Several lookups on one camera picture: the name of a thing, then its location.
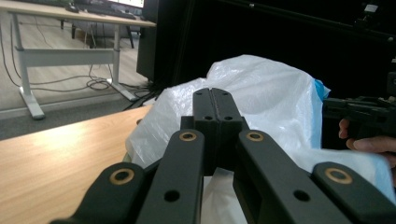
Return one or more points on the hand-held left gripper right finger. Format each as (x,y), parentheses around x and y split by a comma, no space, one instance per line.
(229,124)

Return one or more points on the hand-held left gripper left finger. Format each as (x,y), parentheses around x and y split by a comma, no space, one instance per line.
(202,124)

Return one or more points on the white plastic bag blue edge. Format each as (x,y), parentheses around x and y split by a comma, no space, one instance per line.
(274,93)

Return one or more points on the dark round table grommet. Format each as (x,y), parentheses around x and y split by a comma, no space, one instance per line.
(139,121)

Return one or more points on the black upright panel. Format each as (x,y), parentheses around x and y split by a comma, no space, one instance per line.
(148,46)

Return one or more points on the black curtain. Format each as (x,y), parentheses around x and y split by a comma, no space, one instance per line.
(264,31)

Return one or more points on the computer monitor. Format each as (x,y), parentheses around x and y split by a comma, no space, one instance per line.
(127,2)

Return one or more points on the black keyboard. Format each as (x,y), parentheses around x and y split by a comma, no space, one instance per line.
(106,11)

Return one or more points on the white metal desk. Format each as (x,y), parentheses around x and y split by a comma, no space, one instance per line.
(62,57)

